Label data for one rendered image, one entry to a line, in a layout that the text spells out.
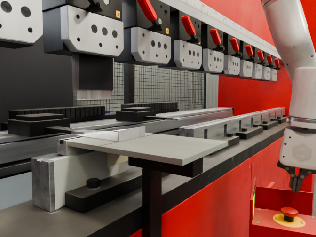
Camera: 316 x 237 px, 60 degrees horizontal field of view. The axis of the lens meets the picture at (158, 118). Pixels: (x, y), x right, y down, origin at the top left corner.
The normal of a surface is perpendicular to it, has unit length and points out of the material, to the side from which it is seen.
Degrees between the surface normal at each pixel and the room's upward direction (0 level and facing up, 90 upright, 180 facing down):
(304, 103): 88
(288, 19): 86
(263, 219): 0
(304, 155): 90
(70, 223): 0
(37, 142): 90
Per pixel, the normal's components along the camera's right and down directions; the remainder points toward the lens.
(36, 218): 0.00, -1.00
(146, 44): 0.82, 0.05
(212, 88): -0.52, 0.08
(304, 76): -0.79, 0.01
